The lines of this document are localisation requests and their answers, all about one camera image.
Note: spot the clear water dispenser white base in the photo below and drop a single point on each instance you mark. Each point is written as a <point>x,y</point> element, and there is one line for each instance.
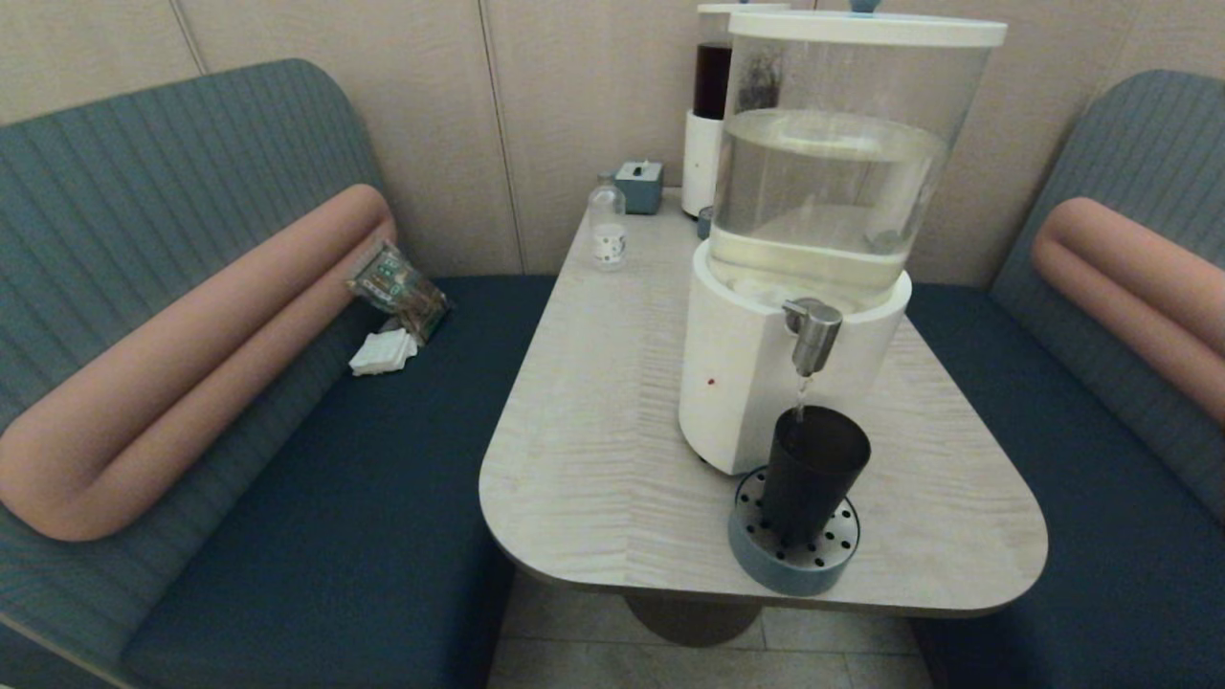
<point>746,364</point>

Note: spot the black plastic cup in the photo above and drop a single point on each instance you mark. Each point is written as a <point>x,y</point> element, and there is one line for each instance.
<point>813,474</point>

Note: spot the small clear bottle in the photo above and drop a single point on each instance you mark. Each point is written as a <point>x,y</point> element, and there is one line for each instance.
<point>607,230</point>

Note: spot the small blue drip tray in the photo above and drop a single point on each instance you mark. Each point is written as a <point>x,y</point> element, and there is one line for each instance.
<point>704,223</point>

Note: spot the small blue box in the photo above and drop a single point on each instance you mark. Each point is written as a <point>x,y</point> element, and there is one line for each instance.
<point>639,187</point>

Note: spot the dark drink dispenser white base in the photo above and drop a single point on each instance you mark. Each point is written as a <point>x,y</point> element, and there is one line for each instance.
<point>703,158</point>

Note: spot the green snack packet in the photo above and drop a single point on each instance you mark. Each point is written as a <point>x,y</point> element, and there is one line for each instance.
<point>397,287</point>

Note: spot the white napkin stack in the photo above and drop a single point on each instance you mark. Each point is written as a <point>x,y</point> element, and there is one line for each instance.
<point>383,352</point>

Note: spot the round blue drip tray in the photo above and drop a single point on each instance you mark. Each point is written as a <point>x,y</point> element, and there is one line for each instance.
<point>794,572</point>

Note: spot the pink bolster cushion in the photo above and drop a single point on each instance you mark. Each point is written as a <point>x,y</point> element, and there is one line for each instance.
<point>191,364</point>
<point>1129,277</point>

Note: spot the teal bench seat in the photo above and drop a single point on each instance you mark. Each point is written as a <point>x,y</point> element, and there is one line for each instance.
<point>1101,478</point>
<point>144,163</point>

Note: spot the round table pedestal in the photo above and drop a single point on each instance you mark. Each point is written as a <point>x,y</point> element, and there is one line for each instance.
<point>691,622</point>

